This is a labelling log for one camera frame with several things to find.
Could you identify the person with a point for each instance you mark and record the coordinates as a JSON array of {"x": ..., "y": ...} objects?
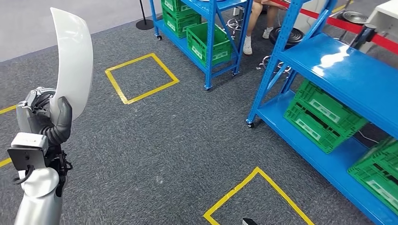
[{"x": 255, "y": 18}]

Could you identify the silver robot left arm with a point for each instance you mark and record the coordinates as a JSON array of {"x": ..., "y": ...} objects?
[{"x": 37, "y": 202}]

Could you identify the yellow floor tape square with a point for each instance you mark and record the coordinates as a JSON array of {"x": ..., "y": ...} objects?
[
  {"x": 231, "y": 190},
  {"x": 6, "y": 109},
  {"x": 130, "y": 62}
]

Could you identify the black pole stand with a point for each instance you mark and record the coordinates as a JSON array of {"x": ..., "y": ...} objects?
[{"x": 144, "y": 24}]

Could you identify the chrome stool base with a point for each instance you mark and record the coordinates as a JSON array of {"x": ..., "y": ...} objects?
[{"x": 236, "y": 24}]

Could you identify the blue steel shelf rack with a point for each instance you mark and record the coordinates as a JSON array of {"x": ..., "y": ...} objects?
[
  {"x": 342, "y": 71},
  {"x": 217, "y": 4}
]

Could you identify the pale grey cabinet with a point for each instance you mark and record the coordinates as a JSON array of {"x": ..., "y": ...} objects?
[{"x": 311, "y": 15}]

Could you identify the black barrier post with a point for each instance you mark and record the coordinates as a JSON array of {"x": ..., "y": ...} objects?
[{"x": 362, "y": 35}]

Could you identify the black round stool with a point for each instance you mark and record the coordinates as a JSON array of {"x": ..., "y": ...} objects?
[
  {"x": 354, "y": 17},
  {"x": 286, "y": 37}
]

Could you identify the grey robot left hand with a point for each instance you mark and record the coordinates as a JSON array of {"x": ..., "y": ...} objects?
[{"x": 31, "y": 118}]

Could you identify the white curved plastic part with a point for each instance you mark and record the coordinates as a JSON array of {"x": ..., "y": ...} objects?
[{"x": 74, "y": 62}]

